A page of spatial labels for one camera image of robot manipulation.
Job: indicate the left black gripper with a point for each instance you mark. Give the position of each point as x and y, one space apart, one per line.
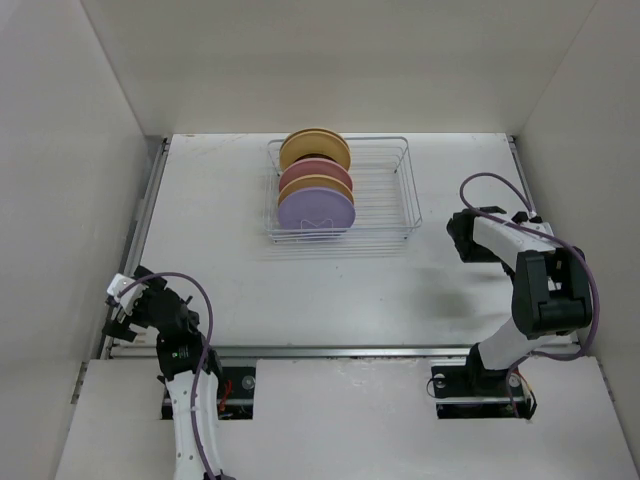
119 324

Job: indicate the purple plate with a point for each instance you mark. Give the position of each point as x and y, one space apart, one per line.
317 213

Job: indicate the yellow patterned plate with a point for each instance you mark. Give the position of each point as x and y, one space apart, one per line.
313 181

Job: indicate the pink plate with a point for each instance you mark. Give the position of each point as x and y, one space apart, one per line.
312 166

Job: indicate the tan plate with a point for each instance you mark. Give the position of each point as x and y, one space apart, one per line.
314 142

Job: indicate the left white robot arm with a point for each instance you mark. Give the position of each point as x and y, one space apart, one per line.
190 368

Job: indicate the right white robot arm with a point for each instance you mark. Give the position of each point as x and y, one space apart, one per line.
550 289

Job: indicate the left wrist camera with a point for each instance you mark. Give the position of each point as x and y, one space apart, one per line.
124 292

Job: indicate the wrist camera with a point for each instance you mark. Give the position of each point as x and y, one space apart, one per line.
532 222
124 292

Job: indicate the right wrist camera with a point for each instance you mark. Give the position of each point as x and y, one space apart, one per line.
532 222

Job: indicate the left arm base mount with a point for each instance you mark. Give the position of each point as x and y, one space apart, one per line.
235 397

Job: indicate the white wire dish rack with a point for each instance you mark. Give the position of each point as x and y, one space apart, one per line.
387 208

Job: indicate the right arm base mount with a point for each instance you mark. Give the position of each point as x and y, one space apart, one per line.
459 394

